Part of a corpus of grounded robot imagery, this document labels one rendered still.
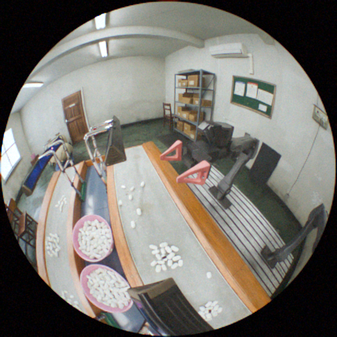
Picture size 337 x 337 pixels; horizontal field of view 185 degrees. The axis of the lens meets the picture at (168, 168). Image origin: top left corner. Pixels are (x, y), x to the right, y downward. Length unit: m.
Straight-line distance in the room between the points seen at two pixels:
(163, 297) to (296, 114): 2.14
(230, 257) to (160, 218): 0.40
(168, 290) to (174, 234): 0.39
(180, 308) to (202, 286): 0.37
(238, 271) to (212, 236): 0.24
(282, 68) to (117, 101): 4.76
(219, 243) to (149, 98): 4.68
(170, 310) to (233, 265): 0.43
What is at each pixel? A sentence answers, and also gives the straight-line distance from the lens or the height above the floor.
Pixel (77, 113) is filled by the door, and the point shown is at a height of 1.14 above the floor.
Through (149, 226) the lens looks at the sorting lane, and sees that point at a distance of 0.55.
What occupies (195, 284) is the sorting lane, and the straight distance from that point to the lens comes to 0.54.
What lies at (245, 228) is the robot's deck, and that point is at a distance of 0.77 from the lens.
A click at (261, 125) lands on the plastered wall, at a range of 2.16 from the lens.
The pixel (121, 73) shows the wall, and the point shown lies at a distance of 4.62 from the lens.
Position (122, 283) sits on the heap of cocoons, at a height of 0.74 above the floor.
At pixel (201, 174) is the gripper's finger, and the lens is 0.27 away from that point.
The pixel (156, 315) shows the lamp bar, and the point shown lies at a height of 1.11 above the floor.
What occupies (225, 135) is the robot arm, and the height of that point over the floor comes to 1.15.
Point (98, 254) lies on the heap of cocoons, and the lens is 0.63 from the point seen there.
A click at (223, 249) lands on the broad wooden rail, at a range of 0.54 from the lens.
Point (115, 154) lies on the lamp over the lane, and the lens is 0.37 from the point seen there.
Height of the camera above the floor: 1.25
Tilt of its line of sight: 40 degrees down
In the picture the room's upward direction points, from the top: straight up
